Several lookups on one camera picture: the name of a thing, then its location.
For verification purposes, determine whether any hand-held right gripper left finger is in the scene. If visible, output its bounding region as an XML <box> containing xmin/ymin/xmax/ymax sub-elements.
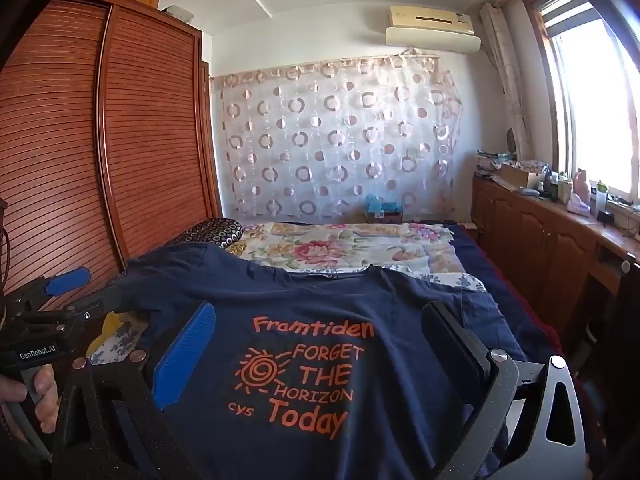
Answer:
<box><xmin>52</xmin><ymin>301</ymin><xmax>217</xmax><ymax>480</ymax></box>

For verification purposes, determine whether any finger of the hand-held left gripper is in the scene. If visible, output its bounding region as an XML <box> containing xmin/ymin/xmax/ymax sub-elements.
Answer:
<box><xmin>20</xmin><ymin>285</ymin><xmax>126</xmax><ymax>332</ymax></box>
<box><xmin>7</xmin><ymin>267</ymin><xmax>93</xmax><ymax>312</ymax></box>

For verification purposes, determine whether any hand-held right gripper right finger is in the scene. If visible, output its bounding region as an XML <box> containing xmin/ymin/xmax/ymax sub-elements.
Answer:
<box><xmin>421</xmin><ymin>301</ymin><xmax>587</xmax><ymax>480</ymax></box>

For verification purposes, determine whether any navy printed t-shirt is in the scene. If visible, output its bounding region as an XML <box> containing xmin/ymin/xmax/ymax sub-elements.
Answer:
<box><xmin>107</xmin><ymin>242</ymin><xmax>526</xmax><ymax>480</ymax></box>

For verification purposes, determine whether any person's left hand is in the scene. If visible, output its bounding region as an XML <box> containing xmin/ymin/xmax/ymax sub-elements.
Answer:
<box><xmin>0</xmin><ymin>364</ymin><xmax>61</xmax><ymax>435</ymax></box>

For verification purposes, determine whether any navy bed sheet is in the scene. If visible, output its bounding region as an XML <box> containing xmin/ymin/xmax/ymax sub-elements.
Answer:
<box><xmin>447</xmin><ymin>224</ymin><xmax>528</xmax><ymax>361</ymax></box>

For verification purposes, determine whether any dark dotted pillow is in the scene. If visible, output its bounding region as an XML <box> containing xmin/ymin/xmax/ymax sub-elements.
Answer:
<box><xmin>165</xmin><ymin>217</ymin><xmax>245</xmax><ymax>252</ymax></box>

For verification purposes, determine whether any low wooden cabinet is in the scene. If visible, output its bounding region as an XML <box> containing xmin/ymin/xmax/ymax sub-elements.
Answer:
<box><xmin>471</xmin><ymin>172</ymin><xmax>640</xmax><ymax>323</ymax></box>

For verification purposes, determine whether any floral blanket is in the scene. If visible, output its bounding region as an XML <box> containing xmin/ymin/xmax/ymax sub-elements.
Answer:
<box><xmin>240</xmin><ymin>220</ymin><xmax>463</xmax><ymax>277</ymax></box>

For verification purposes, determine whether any blue plastic item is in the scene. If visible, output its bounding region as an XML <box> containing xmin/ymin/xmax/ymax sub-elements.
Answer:
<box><xmin>364</xmin><ymin>193</ymin><xmax>404</xmax><ymax>224</ymax></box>

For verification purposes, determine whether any wooden wardrobe door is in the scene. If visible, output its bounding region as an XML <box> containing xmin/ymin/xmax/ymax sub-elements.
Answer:
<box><xmin>0</xmin><ymin>0</ymin><xmax>223</xmax><ymax>306</ymax></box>

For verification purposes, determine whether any cardboard box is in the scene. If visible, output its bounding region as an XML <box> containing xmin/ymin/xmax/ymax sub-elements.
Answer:
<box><xmin>499</xmin><ymin>162</ymin><xmax>544</xmax><ymax>189</ymax></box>

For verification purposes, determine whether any pile of papers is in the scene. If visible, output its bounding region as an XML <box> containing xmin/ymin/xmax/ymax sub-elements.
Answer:
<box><xmin>474</xmin><ymin>149</ymin><xmax>517</xmax><ymax>178</ymax></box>

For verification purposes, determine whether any sheer circle-pattern curtain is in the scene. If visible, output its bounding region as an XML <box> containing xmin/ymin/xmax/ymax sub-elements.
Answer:
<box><xmin>212</xmin><ymin>49</ymin><xmax>463</xmax><ymax>222</ymax></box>

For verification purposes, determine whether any beige window curtain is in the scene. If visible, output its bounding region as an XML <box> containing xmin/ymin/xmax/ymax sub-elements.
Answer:
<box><xmin>479</xmin><ymin>2</ymin><xmax>533</xmax><ymax>161</ymax></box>

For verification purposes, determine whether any window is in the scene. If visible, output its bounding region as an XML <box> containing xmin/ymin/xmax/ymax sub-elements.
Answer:
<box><xmin>527</xmin><ymin>0</ymin><xmax>640</xmax><ymax>203</ymax></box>

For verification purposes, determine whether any wall air conditioner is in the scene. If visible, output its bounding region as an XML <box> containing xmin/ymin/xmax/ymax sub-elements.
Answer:
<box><xmin>385</xmin><ymin>5</ymin><xmax>482</xmax><ymax>54</ymax></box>

